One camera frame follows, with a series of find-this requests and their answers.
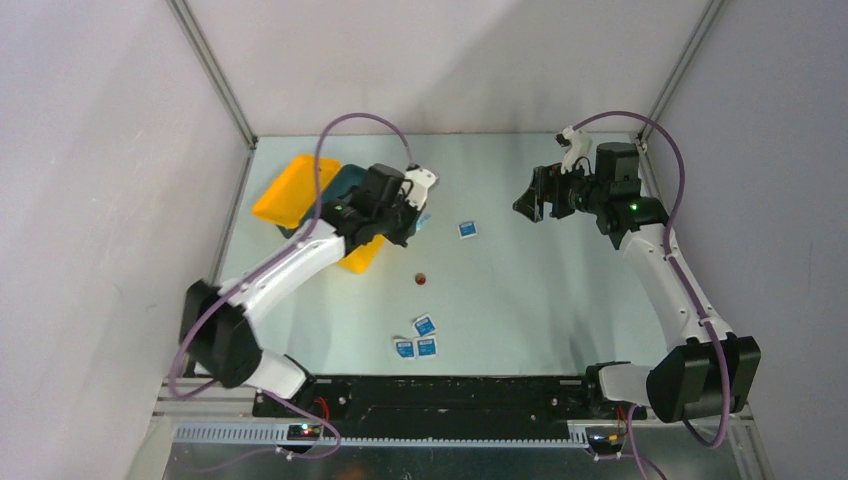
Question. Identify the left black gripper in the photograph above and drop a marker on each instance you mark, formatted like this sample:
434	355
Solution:
413	213

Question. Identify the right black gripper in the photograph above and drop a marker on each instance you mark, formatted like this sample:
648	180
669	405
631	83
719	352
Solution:
547	188

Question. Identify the dark teal divided tray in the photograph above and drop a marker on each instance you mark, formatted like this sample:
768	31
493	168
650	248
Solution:
342	185

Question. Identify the yellow medicine kit box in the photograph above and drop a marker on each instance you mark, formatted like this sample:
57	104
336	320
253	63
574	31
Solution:
294	188

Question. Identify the blue alcohol pad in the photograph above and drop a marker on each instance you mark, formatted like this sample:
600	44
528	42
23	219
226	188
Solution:
467	230
426	346
405	348
424	325

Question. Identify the teal tube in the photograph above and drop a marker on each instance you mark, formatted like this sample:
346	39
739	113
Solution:
421	221

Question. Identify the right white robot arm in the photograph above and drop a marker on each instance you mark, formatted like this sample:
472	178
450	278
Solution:
709	369

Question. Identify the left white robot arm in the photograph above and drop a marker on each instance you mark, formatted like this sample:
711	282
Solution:
219	322

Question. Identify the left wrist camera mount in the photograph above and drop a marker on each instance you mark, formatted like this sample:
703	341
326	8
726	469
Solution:
418	182

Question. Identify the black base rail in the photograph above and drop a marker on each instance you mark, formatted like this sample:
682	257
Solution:
523	408

